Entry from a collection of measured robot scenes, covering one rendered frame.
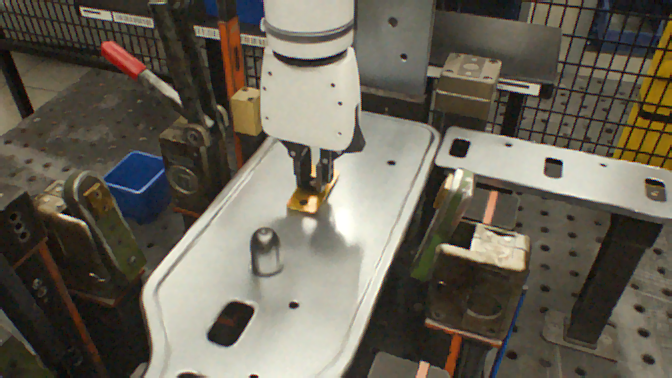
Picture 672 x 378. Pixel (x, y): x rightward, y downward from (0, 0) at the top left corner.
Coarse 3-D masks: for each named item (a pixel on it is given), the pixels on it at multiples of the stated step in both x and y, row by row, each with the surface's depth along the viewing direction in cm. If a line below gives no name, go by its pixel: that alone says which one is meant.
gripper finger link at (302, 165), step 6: (282, 144) 62; (300, 144) 62; (300, 150) 61; (306, 150) 63; (300, 156) 62; (306, 156) 62; (294, 162) 63; (300, 162) 61; (306, 162) 63; (294, 168) 63; (300, 168) 62; (306, 168) 63; (294, 174) 64; (300, 174) 62; (306, 174) 64; (300, 180) 63; (306, 180) 64; (300, 186) 64
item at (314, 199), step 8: (312, 168) 68; (312, 176) 65; (336, 176) 66; (304, 184) 64; (312, 184) 64; (328, 184) 65; (296, 192) 64; (304, 192) 64; (312, 192) 64; (328, 192) 64; (288, 200) 63; (296, 200) 63; (304, 200) 63; (312, 200) 63; (320, 200) 63; (296, 208) 62; (304, 208) 62; (312, 208) 62
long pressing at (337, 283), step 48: (384, 144) 73; (432, 144) 73; (240, 192) 65; (288, 192) 65; (336, 192) 65; (384, 192) 65; (192, 240) 58; (240, 240) 59; (288, 240) 59; (336, 240) 59; (384, 240) 59; (144, 288) 53; (192, 288) 54; (240, 288) 54; (288, 288) 54; (336, 288) 54; (192, 336) 49; (240, 336) 49; (288, 336) 49; (336, 336) 49
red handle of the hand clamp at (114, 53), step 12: (108, 48) 62; (120, 48) 63; (108, 60) 63; (120, 60) 63; (132, 60) 63; (132, 72) 63; (144, 72) 64; (144, 84) 64; (156, 84) 64; (168, 96) 64; (180, 108) 64
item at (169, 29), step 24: (168, 0) 56; (192, 0) 55; (168, 24) 56; (192, 24) 59; (168, 48) 58; (192, 48) 60; (192, 72) 61; (192, 96) 61; (192, 120) 63; (216, 120) 65
